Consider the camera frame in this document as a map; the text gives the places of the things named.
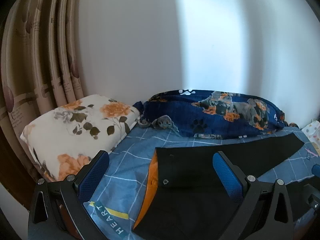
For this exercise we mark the navy dog print blanket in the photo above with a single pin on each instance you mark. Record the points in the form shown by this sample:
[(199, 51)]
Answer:
[(211, 114)]

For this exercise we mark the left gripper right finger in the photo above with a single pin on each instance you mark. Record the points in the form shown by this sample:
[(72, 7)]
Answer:
[(264, 210)]

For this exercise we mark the black pants orange lining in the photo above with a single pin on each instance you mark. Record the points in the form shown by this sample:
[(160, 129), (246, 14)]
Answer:
[(184, 197)]

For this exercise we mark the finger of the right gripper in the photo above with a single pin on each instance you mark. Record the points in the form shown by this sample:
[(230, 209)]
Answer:
[(316, 170)]

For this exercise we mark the white pink patterned cloth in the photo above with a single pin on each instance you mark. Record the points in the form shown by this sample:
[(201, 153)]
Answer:
[(312, 131)]

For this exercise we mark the white floral pillow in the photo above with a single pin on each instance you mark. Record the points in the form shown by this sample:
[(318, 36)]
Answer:
[(65, 139)]

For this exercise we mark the beige patterned curtain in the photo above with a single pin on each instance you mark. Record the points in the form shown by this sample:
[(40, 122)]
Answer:
[(40, 83)]

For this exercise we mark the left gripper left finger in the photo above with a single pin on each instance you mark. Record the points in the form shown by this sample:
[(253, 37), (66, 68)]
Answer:
[(57, 208)]

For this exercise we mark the blue grid bed sheet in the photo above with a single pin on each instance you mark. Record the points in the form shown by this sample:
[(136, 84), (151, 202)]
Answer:
[(123, 186)]

